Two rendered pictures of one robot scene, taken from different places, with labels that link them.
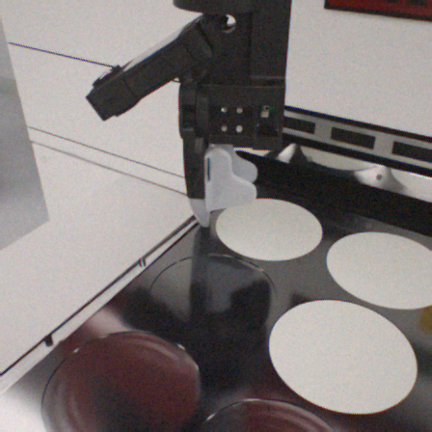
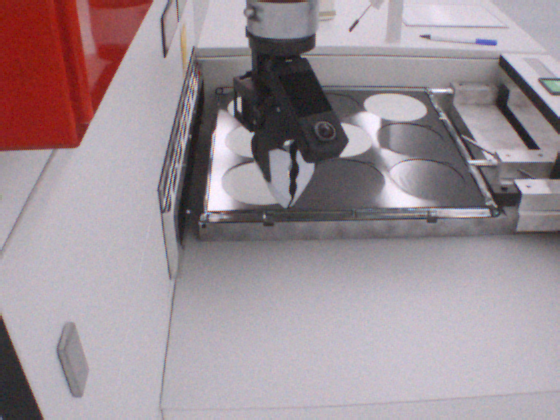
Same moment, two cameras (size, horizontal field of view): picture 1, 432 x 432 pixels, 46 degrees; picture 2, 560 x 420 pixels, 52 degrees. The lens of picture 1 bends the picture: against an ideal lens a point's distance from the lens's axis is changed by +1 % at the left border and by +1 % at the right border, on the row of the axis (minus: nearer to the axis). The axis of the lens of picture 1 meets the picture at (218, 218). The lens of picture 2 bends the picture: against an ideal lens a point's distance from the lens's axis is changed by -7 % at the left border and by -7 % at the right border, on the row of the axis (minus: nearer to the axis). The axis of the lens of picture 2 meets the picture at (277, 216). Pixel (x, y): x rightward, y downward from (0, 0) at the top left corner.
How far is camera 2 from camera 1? 0.92 m
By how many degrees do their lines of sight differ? 93
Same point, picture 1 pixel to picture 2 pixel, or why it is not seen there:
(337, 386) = (356, 135)
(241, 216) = (262, 195)
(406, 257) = (245, 136)
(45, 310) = (390, 320)
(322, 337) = not seen: hidden behind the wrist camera
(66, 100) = not seen: outside the picture
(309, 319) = not seen: hidden behind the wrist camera
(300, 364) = (357, 145)
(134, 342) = (404, 188)
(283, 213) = (240, 181)
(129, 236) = (270, 330)
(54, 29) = (109, 352)
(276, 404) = (382, 145)
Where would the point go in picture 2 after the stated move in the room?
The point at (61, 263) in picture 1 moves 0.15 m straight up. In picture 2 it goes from (343, 349) to (355, 240)
